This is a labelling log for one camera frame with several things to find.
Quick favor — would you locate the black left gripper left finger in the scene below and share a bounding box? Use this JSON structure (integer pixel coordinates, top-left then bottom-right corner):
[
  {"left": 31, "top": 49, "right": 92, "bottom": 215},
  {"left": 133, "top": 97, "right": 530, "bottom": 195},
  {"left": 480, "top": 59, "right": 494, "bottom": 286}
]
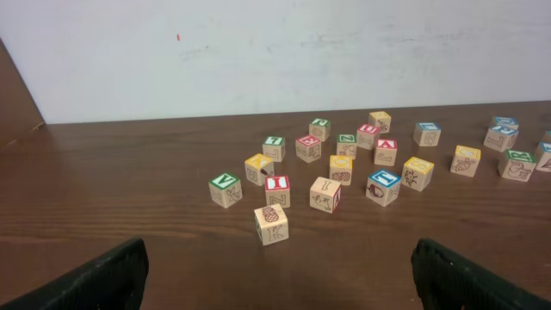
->
[{"left": 1, "top": 238, "right": 149, "bottom": 310}]

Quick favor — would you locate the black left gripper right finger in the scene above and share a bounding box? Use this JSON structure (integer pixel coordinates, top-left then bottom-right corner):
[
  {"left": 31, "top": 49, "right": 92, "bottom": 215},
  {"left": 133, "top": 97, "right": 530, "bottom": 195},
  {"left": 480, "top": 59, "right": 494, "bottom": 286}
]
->
[{"left": 411, "top": 239, "right": 550, "bottom": 310}]

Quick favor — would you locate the red A wooden block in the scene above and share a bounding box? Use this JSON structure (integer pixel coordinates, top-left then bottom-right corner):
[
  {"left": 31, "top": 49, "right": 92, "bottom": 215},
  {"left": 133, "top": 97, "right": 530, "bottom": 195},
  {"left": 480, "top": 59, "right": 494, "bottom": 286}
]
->
[{"left": 374, "top": 139, "right": 398, "bottom": 166}]

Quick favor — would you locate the red I wooden block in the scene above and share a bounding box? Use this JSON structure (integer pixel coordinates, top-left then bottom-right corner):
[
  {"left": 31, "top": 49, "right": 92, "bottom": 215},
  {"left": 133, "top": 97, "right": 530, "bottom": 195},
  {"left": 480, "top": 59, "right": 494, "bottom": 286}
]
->
[{"left": 264, "top": 176, "right": 291, "bottom": 208}]

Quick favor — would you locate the blue T wooden block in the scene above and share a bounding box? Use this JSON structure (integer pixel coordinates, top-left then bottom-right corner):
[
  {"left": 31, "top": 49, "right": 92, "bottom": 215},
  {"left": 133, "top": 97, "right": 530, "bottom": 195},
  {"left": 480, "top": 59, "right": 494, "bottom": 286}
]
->
[{"left": 366, "top": 169, "right": 401, "bottom": 207}]

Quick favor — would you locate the yellow ladybug wooden block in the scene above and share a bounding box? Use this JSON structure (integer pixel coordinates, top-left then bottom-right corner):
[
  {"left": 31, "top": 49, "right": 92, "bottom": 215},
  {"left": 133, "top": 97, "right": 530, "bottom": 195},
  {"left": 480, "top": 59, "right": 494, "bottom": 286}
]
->
[{"left": 401, "top": 157, "right": 434, "bottom": 192}]

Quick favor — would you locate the yellow Q wooden block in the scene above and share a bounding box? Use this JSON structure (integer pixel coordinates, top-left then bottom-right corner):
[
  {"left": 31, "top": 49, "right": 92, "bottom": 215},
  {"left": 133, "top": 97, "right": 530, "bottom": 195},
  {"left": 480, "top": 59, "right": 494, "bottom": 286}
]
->
[{"left": 450, "top": 145, "right": 481, "bottom": 177}]

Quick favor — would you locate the green R wooden block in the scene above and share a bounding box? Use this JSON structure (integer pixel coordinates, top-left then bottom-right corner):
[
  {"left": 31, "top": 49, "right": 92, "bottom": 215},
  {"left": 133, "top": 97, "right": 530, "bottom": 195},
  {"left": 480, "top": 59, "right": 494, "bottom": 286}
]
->
[{"left": 498, "top": 149, "right": 536, "bottom": 182}]

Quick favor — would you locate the green V wooden block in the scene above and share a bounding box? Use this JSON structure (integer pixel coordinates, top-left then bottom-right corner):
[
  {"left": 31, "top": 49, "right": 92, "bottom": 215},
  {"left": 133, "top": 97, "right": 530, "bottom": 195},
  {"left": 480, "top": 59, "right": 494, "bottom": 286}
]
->
[{"left": 208, "top": 172, "right": 243, "bottom": 208}]

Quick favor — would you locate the plain wooden block red side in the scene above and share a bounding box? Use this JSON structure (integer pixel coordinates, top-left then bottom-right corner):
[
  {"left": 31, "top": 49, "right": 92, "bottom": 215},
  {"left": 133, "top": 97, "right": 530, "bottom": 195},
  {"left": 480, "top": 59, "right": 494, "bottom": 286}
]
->
[{"left": 309, "top": 177, "right": 342, "bottom": 214}]

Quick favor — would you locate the blue L wooden block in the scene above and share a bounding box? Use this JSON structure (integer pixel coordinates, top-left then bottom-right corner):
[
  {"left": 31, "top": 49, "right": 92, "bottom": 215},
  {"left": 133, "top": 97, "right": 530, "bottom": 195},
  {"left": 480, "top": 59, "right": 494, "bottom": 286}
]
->
[{"left": 413, "top": 122, "right": 441, "bottom": 146}]

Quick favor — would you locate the yellow O wooden block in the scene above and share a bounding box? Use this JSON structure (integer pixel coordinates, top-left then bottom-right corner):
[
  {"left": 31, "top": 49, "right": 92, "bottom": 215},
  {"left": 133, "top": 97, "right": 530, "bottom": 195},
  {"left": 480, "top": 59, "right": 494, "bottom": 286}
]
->
[{"left": 329, "top": 155, "right": 353, "bottom": 185}]

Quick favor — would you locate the blue P wooden block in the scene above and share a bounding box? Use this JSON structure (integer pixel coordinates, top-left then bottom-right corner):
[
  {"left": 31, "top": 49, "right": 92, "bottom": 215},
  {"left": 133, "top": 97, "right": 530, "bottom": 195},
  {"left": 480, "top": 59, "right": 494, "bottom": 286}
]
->
[{"left": 483, "top": 125, "right": 519, "bottom": 152}]

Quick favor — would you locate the blue 1 wooden block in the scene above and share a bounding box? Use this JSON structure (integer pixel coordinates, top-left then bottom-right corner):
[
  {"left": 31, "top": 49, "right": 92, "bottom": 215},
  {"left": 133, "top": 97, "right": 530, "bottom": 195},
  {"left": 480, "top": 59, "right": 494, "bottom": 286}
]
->
[{"left": 535, "top": 142, "right": 551, "bottom": 172}]

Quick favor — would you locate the plain K pineapple wooden block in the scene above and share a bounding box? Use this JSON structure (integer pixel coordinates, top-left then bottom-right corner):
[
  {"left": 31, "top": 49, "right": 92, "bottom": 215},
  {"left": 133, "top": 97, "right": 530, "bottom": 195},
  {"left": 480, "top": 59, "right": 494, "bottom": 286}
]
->
[{"left": 254, "top": 204, "right": 289, "bottom": 245}]

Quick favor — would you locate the red U wooden block left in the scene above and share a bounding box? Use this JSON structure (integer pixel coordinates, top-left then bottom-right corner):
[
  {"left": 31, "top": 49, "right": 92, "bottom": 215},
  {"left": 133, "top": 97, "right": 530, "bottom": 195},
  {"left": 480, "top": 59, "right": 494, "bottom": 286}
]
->
[{"left": 356, "top": 124, "right": 381, "bottom": 150}]

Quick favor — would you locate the green Z wooden block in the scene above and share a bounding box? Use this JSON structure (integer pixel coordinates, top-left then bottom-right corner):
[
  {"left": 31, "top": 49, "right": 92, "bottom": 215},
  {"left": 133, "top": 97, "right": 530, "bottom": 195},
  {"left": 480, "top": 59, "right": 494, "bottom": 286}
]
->
[{"left": 336, "top": 133, "right": 357, "bottom": 159}]

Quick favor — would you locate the blue D wooden block left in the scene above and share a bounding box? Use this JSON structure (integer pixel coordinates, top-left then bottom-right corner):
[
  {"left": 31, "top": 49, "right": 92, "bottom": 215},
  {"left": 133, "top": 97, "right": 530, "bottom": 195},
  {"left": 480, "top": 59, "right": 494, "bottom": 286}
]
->
[{"left": 491, "top": 116, "right": 519, "bottom": 129}]

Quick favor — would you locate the yellow S wooden block top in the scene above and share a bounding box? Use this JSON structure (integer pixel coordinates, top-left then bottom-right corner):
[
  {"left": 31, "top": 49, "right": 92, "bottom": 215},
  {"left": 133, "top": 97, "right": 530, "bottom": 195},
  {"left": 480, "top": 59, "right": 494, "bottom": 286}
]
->
[{"left": 368, "top": 111, "right": 392, "bottom": 133}]

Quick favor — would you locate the yellow wooden block left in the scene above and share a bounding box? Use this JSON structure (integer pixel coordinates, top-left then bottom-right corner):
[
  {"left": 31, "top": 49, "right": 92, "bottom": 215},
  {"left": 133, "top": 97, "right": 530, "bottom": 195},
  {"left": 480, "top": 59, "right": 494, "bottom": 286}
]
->
[{"left": 245, "top": 153, "right": 275, "bottom": 186}]

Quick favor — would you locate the red E wooden block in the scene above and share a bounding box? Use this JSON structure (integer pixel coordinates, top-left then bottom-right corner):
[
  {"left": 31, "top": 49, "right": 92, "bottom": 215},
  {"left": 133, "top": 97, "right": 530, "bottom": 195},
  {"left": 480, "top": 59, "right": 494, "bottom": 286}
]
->
[{"left": 295, "top": 135, "right": 322, "bottom": 163}]

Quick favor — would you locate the green J wooden block top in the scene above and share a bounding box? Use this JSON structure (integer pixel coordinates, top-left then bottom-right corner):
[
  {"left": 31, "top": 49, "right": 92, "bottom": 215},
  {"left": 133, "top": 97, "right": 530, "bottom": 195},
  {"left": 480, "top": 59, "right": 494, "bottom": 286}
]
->
[{"left": 309, "top": 118, "right": 331, "bottom": 142}]

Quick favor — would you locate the green 7 wooden block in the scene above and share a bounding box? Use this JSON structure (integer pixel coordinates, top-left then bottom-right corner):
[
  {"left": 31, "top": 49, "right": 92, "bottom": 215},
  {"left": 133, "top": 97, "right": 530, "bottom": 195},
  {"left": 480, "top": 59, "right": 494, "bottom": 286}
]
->
[{"left": 263, "top": 136, "right": 286, "bottom": 162}]

